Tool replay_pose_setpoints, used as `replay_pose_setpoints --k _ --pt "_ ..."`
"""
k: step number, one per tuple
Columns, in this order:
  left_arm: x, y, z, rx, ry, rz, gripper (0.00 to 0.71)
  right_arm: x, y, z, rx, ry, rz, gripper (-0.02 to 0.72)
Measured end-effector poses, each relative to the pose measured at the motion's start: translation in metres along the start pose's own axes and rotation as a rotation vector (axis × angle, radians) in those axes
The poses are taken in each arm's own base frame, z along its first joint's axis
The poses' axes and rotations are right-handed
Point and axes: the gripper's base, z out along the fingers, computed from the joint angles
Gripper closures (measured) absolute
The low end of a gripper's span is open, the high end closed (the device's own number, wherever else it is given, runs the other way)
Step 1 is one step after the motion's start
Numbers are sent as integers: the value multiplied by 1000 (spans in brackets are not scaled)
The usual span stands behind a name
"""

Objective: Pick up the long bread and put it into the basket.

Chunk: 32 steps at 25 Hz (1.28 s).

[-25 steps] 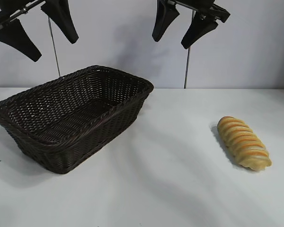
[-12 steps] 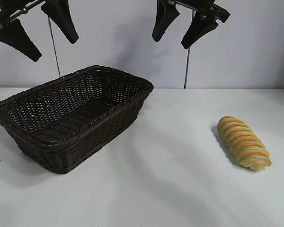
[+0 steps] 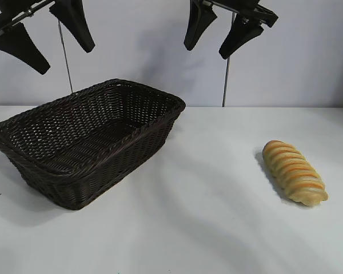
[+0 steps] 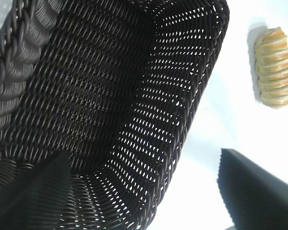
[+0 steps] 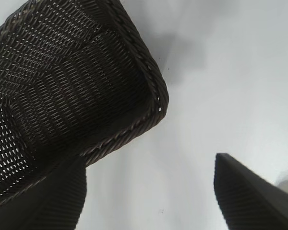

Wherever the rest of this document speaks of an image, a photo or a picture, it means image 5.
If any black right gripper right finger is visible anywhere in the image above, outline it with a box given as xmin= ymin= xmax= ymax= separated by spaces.
xmin=213 ymin=152 xmax=288 ymax=230

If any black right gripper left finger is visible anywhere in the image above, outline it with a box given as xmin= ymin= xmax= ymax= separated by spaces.
xmin=0 ymin=155 xmax=87 ymax=230

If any dark brown woven wicker basket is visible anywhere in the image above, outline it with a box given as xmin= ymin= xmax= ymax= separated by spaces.
xmin=0 ymin=0 xmax=170 ymax=211

